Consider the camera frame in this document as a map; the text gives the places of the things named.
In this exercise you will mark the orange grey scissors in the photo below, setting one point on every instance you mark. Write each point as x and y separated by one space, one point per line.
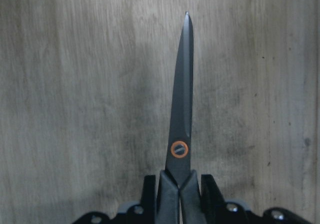
178 199

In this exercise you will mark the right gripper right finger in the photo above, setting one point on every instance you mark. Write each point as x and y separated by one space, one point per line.
219 211

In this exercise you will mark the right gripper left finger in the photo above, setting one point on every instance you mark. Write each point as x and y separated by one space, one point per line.
141 213

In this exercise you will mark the wooden drawer with white handle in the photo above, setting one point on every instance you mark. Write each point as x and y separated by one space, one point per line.
86 91

